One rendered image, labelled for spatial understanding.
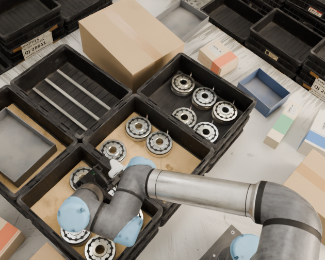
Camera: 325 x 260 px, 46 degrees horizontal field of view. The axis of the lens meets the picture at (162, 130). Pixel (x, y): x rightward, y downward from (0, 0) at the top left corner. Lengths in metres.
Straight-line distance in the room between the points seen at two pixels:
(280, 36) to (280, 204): 2.00
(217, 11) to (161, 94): 1.40
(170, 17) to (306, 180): 1.14
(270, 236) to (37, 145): 1.02
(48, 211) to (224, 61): 1.06
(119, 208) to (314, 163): 0.91
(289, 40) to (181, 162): 1.47
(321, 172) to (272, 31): 1.36
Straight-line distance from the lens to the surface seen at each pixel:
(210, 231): 1.55
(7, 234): 1.51
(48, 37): 2.51
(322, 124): 1.83
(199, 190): 0.89
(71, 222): 0.92
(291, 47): 2.69
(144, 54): 1.72
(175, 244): 1.52
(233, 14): 2.96
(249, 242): 1.22
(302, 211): 0.82
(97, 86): 1.70
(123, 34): 1.80
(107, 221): 0.93
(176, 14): 2.21
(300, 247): 0.80
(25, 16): 2.57
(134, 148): 1.52
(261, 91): 1.94
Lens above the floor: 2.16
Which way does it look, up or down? 58 degrees down
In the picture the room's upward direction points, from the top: 7 degrees clockwise
